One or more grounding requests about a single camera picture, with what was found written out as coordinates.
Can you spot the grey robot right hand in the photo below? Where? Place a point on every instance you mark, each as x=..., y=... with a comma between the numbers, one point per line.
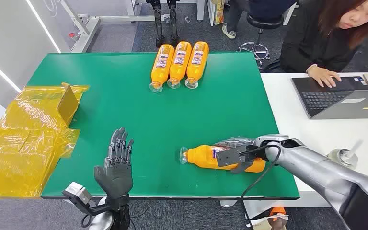
x=238, y=142

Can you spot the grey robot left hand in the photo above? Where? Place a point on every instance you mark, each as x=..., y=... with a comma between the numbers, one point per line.
x=115, y=177

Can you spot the orange juice bottle clear cap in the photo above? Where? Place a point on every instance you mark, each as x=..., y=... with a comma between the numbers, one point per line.
x=200, y=157
x=161, y=71
x=178, y=71
x=196, y=71

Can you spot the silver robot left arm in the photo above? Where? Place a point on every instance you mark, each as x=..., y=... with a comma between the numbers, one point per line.
x=103, y=220

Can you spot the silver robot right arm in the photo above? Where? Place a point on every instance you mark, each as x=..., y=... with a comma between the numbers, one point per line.
x=314, y=171

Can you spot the green table mat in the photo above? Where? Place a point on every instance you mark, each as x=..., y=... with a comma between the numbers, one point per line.
x=139, y=127

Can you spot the orange and white object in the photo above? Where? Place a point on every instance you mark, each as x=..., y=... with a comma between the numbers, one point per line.
x=277, y=212

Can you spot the dark grey laptop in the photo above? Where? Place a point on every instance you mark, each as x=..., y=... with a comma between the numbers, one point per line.
x=323, y=100

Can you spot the yellow film wrapped cardboard box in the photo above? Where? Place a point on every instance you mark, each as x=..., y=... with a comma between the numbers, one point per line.
x=22, y=152

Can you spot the person's hand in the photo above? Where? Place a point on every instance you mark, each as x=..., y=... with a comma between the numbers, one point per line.
x=323, y=76

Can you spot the lidded cup with straw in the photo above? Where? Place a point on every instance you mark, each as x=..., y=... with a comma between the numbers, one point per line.
x=346, y=157

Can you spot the black stool chrome base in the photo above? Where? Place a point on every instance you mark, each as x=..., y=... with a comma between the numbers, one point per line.
x=261, y=22

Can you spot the yellow snack package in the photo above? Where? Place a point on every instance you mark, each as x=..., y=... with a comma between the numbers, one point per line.
x=219, y=12

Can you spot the black robot leg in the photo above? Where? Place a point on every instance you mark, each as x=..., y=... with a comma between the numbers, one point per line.
x=173, y=25
x=158, y=25

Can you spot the seated person on stool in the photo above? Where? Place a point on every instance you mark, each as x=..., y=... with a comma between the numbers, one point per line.
x=273, y=8

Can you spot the small red knob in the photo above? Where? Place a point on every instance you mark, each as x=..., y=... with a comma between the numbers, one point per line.
x=72, y=35

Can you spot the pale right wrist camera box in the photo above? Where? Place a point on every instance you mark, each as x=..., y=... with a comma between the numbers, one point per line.
x=230, y=157

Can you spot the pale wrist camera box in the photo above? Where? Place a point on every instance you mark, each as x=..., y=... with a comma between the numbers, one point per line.
x=230, y=157
x=76, y=193

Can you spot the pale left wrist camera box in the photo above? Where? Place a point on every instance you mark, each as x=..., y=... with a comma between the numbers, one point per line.
x=76, y=193

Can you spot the white metal frame stand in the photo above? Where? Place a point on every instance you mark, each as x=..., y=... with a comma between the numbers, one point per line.
x=88, y=31

